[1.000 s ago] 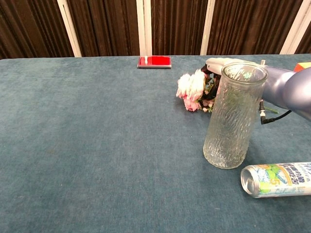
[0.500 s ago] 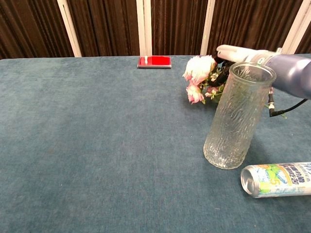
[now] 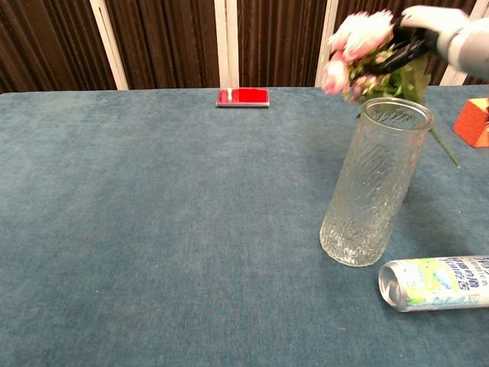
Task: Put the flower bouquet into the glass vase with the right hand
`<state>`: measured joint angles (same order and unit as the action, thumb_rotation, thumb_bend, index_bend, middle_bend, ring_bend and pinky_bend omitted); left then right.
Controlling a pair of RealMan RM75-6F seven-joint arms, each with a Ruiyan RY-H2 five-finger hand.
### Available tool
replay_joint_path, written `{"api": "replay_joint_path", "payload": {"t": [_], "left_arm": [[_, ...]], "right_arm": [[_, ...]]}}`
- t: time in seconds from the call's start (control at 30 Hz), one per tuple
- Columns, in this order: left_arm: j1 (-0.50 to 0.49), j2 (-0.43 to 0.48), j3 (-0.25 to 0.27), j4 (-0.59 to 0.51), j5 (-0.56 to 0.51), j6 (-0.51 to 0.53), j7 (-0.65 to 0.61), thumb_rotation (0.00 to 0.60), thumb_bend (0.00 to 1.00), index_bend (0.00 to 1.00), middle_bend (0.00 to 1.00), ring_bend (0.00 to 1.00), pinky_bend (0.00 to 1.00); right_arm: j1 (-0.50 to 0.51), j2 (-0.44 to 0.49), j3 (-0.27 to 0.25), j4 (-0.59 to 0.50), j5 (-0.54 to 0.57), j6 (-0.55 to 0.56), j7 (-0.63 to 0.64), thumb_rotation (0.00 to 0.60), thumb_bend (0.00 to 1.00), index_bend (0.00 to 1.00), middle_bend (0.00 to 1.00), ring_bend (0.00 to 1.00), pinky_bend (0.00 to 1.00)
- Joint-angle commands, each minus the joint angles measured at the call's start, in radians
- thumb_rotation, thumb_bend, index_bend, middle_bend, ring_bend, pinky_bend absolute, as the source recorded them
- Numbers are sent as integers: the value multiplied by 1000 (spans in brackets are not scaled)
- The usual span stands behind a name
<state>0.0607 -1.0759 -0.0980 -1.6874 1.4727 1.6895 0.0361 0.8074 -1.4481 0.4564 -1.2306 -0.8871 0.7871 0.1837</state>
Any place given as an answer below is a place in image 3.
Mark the orange yellow sponge block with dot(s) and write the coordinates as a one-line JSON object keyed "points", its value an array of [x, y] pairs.
{"points": [[473, 122]]}

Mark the white frame post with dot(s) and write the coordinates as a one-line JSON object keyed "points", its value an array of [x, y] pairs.
{"points": [[452, 76], [111, 46], [228, 42], [324, 46]]}

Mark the blue velvet tablecloth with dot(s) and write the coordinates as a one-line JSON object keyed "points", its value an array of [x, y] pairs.
{"points": [[153, 229]]}

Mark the dark brown curtain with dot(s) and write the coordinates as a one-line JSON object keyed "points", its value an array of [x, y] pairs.
{"points": [[172, 38]]}

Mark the red ink pad case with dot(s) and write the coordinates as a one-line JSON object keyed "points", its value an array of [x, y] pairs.
{"points": [[248, 97]]}

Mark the pink artificial flower bouquet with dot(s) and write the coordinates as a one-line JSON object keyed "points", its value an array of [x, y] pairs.
{"points": [[359, 38]]}

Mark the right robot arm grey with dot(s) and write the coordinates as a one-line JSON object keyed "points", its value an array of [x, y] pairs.
{"points": [[471, 47]]}

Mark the white green drink can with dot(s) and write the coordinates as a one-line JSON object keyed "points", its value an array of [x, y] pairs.
{"points": [[431, 283]]}

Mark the clear textured glass vase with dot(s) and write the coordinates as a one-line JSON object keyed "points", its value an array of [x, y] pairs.
{"points": [[370, 191]]}

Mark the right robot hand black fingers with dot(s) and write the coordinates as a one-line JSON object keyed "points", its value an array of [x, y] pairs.
{"points": [[420, 26]]}

